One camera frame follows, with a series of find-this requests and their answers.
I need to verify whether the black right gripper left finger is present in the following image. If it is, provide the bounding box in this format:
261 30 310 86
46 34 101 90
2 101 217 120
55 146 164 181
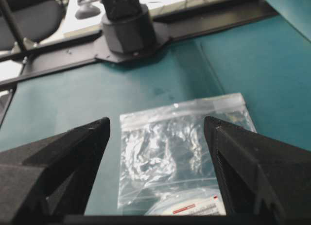
0 117 110 225

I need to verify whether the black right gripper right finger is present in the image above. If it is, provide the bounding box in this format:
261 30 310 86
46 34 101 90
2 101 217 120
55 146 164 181
204 116 311 225

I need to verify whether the white component reel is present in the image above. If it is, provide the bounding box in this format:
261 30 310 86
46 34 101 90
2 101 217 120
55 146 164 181
145 188 226 216

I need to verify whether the clear zip bag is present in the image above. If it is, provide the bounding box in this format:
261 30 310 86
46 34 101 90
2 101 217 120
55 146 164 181
118 93 255 215

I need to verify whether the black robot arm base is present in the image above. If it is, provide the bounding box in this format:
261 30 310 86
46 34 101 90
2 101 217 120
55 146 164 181
93 0 172 63

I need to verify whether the black office chair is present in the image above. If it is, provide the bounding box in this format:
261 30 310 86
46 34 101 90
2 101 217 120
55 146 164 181
6 0 65 43

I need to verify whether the teal backdrop sheet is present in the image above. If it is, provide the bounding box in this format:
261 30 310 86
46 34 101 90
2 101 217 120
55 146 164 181
265 0 311 45

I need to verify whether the grey computer mouse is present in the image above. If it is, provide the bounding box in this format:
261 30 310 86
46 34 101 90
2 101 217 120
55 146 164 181
75 2 101 20

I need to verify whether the black mounting rail frame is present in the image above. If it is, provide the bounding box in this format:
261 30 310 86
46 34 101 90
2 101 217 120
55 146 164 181
0 0 278 120

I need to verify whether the black vertical frame post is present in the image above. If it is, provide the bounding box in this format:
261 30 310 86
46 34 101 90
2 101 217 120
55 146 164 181
0 0 27 52

